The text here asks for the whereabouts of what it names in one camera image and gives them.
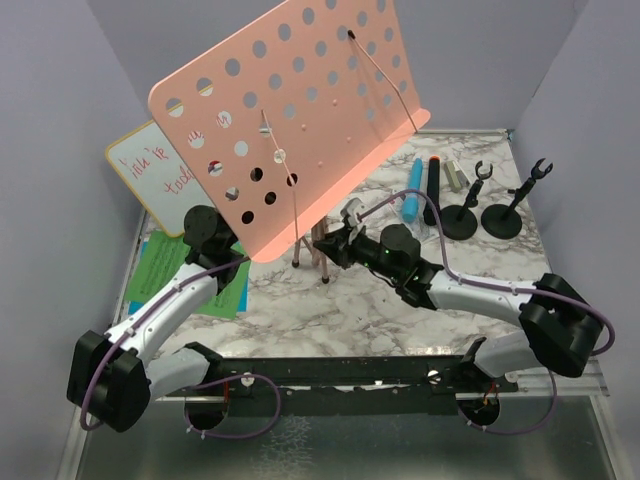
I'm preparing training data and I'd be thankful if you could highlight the blue toy microphone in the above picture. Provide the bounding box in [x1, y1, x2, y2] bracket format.
[401, 157, 424, 224]

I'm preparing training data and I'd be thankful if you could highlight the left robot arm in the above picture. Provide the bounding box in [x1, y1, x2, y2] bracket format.
[66, 205, 248, 432]

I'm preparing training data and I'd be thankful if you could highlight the white remote packet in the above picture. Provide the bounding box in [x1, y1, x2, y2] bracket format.
[386, 194, 437, 242]

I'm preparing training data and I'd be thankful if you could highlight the yellow framed whiteboard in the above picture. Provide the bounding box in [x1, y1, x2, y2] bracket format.
[105, 121, 210, 237]

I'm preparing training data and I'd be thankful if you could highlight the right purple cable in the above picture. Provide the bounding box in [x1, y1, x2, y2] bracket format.
[357, 190, 617, 435]

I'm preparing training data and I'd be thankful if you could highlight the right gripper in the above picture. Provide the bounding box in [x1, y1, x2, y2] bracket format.
[316, 223, 403, 281]

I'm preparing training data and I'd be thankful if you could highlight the black mic stand front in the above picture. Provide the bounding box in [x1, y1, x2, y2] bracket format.
[481, 158, 553, 240]

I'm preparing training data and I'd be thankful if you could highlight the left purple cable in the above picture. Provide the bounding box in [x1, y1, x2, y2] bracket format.
[79, 252, 284, 441]

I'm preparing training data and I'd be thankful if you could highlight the green sheet music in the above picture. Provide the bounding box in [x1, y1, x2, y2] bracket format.
[123, 229, 246, 321]

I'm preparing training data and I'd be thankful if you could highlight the grey eraser block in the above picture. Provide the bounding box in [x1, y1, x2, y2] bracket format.
[443, 160, 470, 193]

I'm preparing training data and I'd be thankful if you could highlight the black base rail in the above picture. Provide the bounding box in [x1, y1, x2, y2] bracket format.
[164, 339, 521, 416]

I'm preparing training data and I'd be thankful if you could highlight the pink music stand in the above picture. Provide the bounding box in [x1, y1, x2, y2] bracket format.
[148, 1, 430, 263]

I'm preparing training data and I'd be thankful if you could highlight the purple cable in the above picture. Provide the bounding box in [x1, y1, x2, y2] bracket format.
[357, 190, 617, 435]
[79, 252, 284, 441]

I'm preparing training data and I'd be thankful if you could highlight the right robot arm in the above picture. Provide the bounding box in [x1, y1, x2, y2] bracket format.
[314, 224, 603, 391]

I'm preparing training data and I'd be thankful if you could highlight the black microphone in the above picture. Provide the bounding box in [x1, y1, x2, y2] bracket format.
[423, 156, 441, 226]

